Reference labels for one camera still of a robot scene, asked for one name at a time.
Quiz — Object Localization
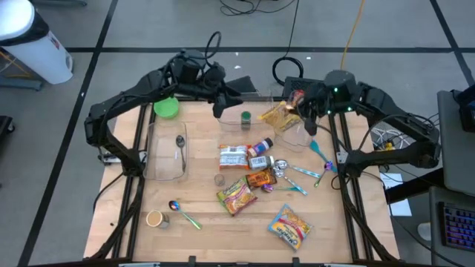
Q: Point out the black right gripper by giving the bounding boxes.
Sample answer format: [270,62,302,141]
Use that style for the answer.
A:
[296,83,335,137]

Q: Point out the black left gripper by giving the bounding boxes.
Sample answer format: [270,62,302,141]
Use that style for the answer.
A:
[203,65,244,119]

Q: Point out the red white ramen packet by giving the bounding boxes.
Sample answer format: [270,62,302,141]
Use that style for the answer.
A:
[287,90,306,112]

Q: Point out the yellow ramen packet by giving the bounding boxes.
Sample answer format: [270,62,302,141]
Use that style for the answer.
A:
[258,99,304,135]

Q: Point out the orange ramen packet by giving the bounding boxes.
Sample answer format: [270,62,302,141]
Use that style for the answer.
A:
[218,145,250,171]

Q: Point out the rainbow spoon green handle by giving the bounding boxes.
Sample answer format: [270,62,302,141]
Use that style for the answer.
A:
[168,200,204,231]

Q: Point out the gold lid seasoning jar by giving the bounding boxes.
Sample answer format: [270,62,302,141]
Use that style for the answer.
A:
[145,208,171,228]

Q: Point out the silver foil wrapped item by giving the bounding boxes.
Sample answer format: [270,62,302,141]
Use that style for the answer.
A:
[272,167,309,197]

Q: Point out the black flat panel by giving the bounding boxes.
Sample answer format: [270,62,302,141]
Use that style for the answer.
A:
[224,76,258,98]

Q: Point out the clear plastic bin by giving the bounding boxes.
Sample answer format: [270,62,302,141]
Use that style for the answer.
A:
[273,91,327,149]
[215,90,275,133]
[142,120,189,182]

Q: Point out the blue label spice jar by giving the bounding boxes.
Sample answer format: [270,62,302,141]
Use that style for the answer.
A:
[246,137,275,158]

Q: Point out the green plastic bowl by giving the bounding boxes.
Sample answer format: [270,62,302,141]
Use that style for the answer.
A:
[153,96,180,120]

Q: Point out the silver label spice jar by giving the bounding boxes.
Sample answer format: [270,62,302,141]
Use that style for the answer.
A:
[247,154,275,171]

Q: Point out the dark orange snack packet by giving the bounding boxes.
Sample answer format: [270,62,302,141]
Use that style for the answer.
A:
[243,169,278,191]

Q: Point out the lime chili shrimp ramen packet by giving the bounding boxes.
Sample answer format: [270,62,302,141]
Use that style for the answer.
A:
[216,178,258,217]

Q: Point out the blue beef ramen packet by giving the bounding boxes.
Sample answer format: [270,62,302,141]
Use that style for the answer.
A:
[267,202,312,252]

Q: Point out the white paper sheet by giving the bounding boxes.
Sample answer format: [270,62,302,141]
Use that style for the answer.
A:
[380,172,413,218]

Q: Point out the black desk device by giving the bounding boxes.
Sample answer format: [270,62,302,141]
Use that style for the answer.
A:
[451,84,475,134]

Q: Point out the backlit keyboard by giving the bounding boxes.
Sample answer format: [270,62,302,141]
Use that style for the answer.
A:
[439,202,475,253]

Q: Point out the white trash bin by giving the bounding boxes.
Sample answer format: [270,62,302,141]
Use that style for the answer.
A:
[0,0,74,85]

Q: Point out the grey metal stand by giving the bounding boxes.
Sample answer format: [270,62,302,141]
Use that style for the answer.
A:
[0,50,48,92]

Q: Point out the black floor object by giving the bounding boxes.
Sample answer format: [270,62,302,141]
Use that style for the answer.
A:
[0,115,16,144]

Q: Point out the purple spoon green handle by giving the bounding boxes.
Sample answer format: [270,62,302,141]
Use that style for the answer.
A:
[313,161,335,188]

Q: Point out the black coiled cable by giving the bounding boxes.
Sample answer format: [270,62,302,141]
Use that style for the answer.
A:
[272,0,305,87]

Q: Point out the white cable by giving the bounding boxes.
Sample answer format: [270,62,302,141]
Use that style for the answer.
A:
[370,124,422,164]

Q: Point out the purple spoon teal handle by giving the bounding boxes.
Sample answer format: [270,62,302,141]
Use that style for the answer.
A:
[261,184,301,194]

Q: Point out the yellow cable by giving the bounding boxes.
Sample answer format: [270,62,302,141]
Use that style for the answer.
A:
[338,0,367,83]

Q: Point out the black cable bundle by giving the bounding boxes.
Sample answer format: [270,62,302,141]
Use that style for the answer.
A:
[220,0,298,16]

